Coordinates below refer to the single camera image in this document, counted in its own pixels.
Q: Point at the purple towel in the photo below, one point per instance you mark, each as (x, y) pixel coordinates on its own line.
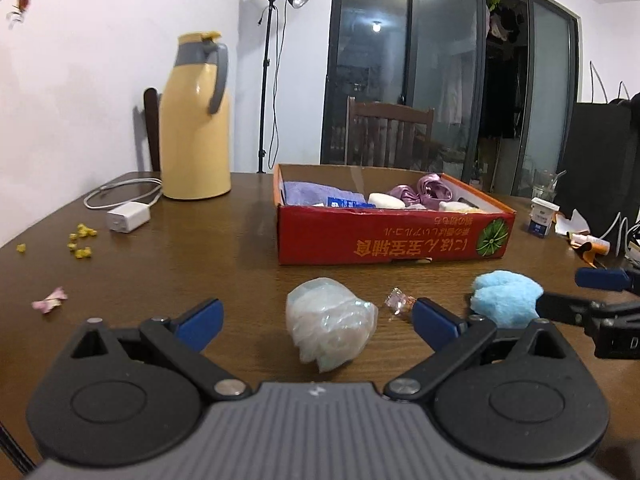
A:
(310, 192)

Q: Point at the blue packet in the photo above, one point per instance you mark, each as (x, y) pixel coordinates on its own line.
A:
(342, 203)

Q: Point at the sliding glass door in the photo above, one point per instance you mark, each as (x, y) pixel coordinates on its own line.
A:
(450, 60)

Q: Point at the clear plastic bag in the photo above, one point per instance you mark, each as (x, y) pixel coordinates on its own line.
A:
(327, 325)

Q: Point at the orange wrapper piece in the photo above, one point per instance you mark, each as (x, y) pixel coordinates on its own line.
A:
(591, 258)

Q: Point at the round white sponge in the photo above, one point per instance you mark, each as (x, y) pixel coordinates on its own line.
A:
(385, 201)

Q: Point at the clear glass cup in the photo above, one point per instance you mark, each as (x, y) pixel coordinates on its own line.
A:
(545, 187)

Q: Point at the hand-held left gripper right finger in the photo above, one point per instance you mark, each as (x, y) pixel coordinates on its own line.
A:
(435, 325)

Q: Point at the small white blue carton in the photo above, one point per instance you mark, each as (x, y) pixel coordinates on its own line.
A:
(542, 217)

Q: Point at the clear candy wrapper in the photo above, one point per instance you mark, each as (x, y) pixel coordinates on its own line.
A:
(397, 302)

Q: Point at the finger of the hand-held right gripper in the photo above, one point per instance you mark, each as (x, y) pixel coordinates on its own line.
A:
(600, 278)
(565, 310)

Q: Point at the black bag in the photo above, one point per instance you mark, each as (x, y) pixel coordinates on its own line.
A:
(600, 160)

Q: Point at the blue plush toy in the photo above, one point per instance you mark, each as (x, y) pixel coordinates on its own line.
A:
(505, 297)

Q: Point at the black light stand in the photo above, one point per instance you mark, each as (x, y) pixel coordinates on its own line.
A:
(265, 85)

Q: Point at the white charger adapter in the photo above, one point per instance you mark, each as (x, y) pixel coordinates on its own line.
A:
(127, 218)

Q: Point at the white yellow sheep plush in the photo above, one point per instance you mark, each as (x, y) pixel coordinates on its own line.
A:
(452, 207)

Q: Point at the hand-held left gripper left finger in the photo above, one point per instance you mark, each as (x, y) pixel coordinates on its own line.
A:
(200, 325)

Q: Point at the brown wooden chair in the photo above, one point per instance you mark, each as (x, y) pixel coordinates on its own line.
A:
(390, 125)

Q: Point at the red cardboard box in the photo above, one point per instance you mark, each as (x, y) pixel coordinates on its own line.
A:
(375, 237)

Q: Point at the hanging pale garment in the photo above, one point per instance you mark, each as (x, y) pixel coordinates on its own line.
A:
(495, 22)

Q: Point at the purple satin scrunchie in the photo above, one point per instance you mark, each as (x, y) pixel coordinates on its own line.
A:
(437, 187)
(405, 196)

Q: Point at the yellow thermos jug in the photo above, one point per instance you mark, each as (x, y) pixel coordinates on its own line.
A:
(195, 135)

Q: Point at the scattered yellow flower bits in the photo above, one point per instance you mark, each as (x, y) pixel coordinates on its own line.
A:
(82, 252)

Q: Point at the fallen pink petal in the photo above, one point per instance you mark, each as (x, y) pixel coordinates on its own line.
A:
(50, 302)

